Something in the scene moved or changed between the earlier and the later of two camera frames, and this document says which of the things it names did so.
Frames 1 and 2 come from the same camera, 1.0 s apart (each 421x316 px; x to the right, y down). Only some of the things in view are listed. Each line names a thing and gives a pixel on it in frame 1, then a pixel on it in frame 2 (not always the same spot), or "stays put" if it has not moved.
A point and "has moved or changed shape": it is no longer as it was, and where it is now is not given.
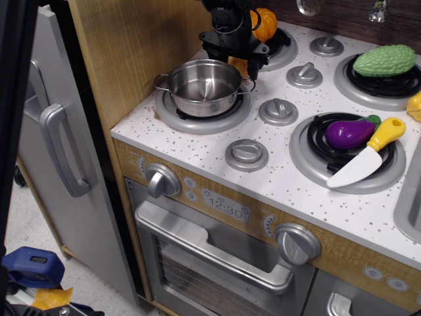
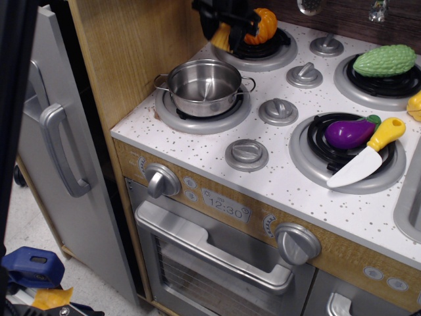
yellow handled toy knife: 366,162 stays put
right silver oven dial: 296,243 stays put
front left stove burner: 168,115 stays put
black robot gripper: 232,24 to 212,12
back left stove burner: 283,51 stays put
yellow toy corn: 241,64 has moved or changed shape
